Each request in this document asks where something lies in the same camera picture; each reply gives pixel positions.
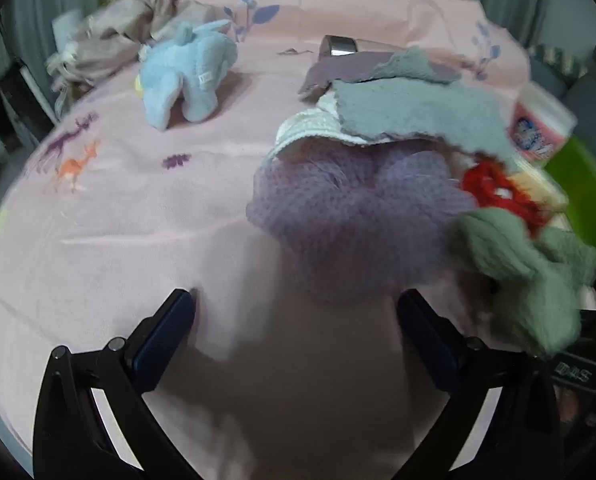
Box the yellow white towel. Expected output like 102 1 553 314
266 94 393 160

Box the yellow tissue pack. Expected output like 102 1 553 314
509 166 569 212

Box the purple fluffy towel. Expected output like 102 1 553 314
298 48 462 99

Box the grey sofa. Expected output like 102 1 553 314
529 44 596 158

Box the pink wet wipes canister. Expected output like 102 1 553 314
508 81 578 166

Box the green fluffy cloth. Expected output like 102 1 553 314
450 207 596 356

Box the blue plush elephant toy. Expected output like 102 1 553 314
138 20 237 131

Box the glass bottle steel cap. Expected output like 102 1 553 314
318 34 410 59

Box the crumpled beige cloth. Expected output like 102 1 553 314
46 0 217 108

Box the pink printed bed sheet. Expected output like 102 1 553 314
0 0 529 479

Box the person's hand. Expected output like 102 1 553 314
555 387 596 430

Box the green cardboard box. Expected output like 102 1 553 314
545 136 596 248

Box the grey-blue fluffy towel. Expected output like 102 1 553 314
329 45 519 172

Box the red white sock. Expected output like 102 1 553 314
462 159 547 234

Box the purple mesh bath pouf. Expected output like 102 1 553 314
246 139 476 302

